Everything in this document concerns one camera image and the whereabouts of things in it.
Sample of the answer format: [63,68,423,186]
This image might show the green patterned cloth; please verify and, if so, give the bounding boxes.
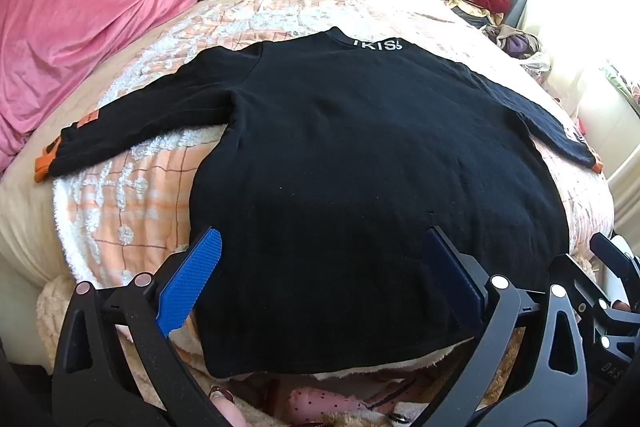
[602,64,640,108]

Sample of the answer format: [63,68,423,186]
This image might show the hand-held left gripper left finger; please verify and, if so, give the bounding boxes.
[50,228,236,427]

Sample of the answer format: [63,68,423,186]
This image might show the plastic bag of clothes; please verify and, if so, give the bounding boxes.
[492,24,551,75]

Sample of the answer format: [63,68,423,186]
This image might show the beige fuzzy blanket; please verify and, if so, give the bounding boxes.
[37,277,501,427]

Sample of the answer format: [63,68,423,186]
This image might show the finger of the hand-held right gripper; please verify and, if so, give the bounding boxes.
[589,232,640,280]
[547,253,608,308]

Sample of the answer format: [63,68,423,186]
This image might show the person's left hand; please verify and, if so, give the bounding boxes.
[209,384,248,427]

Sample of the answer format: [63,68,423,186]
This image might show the black long-sleeve sweater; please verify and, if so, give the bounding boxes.
[34,26,604,379]

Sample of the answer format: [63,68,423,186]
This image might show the peach checked fleece blanket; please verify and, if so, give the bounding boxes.
[50,0,616,293]

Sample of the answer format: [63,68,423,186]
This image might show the pink blanket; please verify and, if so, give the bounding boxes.
[0,0,211,172]

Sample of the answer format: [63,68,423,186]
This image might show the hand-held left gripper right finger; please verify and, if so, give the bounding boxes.
[415,226,598,427]

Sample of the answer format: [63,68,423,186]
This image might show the pink dotted pajama pants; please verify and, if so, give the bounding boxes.
[290,382,401,423]

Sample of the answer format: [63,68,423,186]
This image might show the dark bedside cabinet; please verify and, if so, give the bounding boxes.
[504,0,529,28]

